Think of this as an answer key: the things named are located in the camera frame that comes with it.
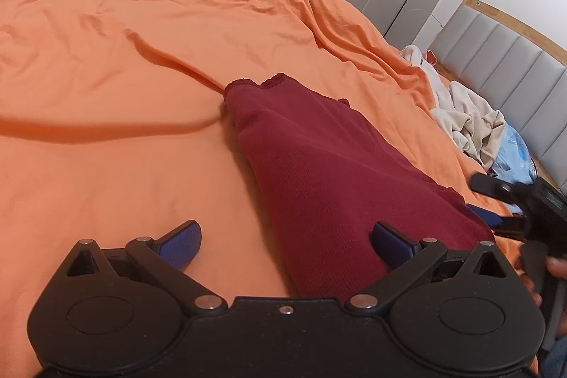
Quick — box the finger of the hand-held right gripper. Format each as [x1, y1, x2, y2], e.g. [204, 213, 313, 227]
[466, 203, 531, 238]
[470, 173, 526, 204]

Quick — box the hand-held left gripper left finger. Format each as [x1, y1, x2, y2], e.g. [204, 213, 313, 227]
[66, 220, 229, 317]

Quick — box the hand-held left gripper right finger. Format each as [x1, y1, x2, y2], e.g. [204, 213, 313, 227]
[344, 221, 510, 314]

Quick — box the dark red knit garment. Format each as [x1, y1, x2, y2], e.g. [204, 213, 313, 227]
[223, 73, 496, 301]

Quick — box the cream clothes pile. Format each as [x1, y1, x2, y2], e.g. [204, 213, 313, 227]
[400, 44, 507, 166]

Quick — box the person's right hand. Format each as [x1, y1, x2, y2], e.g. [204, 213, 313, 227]
[520, 256, 567, 308]

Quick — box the light blue printed cloth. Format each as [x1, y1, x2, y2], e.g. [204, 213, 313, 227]
[487, 125, 540, 185]

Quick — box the padded wooden bed headboard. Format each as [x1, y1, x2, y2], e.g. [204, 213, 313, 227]
[427, 0, 567, 195]

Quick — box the orange bed cover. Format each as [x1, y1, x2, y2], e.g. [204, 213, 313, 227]
[0, 0, 532, 378]

